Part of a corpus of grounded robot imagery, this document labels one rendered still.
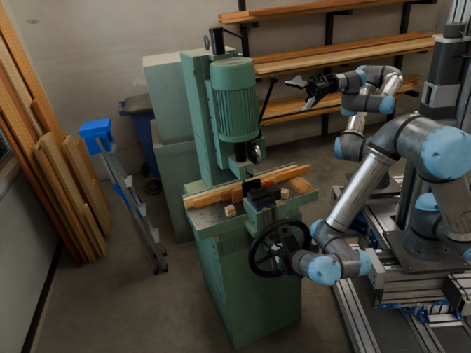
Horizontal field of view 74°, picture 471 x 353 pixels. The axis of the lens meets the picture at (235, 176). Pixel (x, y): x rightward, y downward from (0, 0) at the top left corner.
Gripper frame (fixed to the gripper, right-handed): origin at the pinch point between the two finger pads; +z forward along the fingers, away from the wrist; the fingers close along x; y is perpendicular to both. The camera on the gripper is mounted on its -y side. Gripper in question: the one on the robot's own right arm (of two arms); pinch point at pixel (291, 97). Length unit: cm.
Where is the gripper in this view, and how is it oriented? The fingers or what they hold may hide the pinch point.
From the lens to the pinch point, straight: 136.5
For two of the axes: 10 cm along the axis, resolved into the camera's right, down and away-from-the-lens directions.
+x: 3.7, 8.6, -3.6
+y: 1.4, -4.3, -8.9
